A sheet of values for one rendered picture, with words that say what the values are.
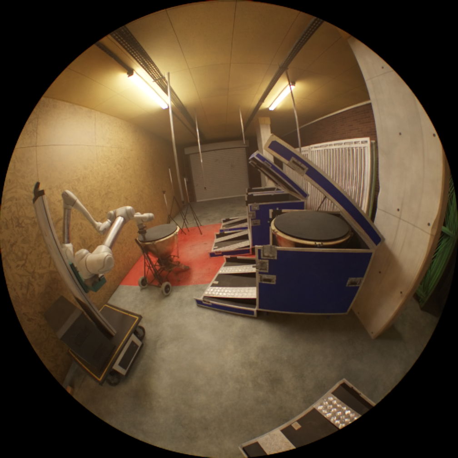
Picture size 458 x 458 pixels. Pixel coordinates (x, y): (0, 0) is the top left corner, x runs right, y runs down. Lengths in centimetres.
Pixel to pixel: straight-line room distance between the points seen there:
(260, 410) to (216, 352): 74
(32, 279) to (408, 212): 350
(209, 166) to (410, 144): 804
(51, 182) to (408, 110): 355
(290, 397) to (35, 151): 357
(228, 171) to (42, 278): 817
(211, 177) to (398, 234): 801
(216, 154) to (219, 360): 815
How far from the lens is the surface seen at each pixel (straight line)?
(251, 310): 178
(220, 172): 836
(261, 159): 247
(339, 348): 185
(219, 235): 365
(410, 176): 147
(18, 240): 219
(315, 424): 163
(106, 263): 120
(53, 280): 234
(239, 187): 845
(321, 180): 107
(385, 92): 169
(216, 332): 182
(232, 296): 198
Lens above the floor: 155
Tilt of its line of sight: 22 degrees down
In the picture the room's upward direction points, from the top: 7 degrees counter-clockwise
